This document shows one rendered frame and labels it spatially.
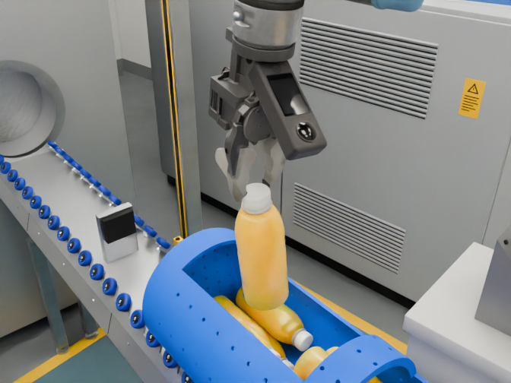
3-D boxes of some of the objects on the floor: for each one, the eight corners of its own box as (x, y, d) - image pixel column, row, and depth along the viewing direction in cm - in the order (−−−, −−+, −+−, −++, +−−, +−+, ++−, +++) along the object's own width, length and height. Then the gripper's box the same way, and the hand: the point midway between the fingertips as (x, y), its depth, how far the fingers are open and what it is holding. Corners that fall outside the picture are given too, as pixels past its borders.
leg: (66, 343, 246) (38, 232, 214) (71, 350, 242) (43, 239, 210) (54, 349, 243) (23, 238, 211) (59, 356, 239) (28, 245, 207)
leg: (95, 329, 254) (71, 220, 221) (100, 336, 250) (77, 226, 217) (83, 334, 250) (58, 225, 218) (88, 342, 247) (63, 231, 214)
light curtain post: (204, 371, 232) (173, -55, 145) (212, 380, 228) (185, -53, 141) (192, 378, 229) (153, -53, 141) (200, 387, 225) (165, -50, 137)
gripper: (277, 18, 65) (258, 162, 78) (197, 28, 59) (190, 182, 72) (322, 43, 60) (293, 194, 73) (239, 58, 54) (223, 218, 67)
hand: (255, 191), depth 70 cm, fingers closed on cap, 4 cm apart
